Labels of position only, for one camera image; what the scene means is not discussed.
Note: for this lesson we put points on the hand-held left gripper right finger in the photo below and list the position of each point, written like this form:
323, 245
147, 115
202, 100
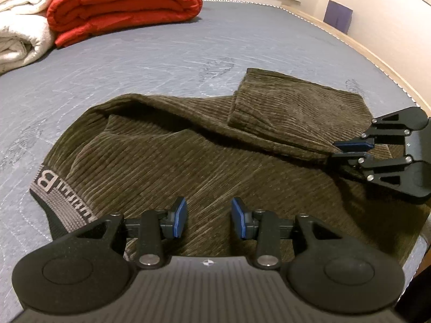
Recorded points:
238, 218

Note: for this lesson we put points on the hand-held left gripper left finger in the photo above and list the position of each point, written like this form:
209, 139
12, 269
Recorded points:
180, 217

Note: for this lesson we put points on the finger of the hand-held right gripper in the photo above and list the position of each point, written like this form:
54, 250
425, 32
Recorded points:
353, 146
346, 158

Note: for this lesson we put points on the purple panel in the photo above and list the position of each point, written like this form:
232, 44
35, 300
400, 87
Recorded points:
338, 16

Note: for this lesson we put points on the grey quilted mattress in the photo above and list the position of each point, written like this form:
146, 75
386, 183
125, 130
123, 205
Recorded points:
168, 57

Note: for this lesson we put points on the red folded blanket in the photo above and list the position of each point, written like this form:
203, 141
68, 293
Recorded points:
128, 3

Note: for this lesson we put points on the white folded blanket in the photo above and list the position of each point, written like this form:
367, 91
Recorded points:
20, 30

